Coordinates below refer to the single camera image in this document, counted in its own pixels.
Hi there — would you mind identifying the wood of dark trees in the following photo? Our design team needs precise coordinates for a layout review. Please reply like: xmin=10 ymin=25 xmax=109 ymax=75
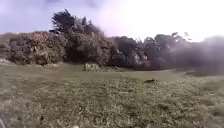
xmin=0 ymin=8 xmax=224 ymax=72

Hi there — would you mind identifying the dark rock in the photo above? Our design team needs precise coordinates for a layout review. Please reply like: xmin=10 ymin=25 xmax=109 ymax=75
xmin=143 ymin=78 xmax=156 ymax=84

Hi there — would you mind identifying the green grass field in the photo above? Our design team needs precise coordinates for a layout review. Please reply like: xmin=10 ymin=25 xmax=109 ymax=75
xmin=0 ymin=59 xmax=224 ymax=128

